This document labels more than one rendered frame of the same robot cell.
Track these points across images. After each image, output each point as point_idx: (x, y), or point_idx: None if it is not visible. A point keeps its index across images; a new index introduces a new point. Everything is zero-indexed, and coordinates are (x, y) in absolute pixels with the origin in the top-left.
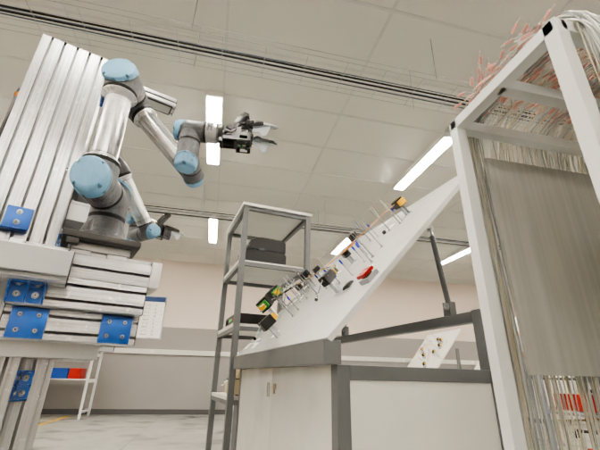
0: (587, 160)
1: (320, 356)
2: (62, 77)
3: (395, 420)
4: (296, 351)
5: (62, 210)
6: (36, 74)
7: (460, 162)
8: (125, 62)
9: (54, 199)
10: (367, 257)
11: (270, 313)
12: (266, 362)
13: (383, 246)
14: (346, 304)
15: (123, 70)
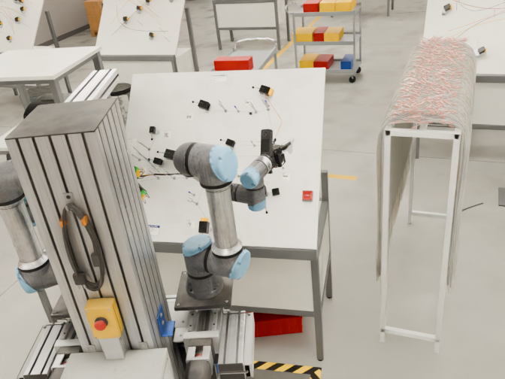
0: (449, 192)
1: (312, 258)
2: (119, 169)
3: (322, 256)
4: (277, 252)
5: (162, 285)
6: (115, 192)
7: (388, 155)
8: (231, 153)
9: (158, 283)
10: (282, 167)
11: (201, 218)
12: None
13: None
14: (303, 218)
15: (234, 165)
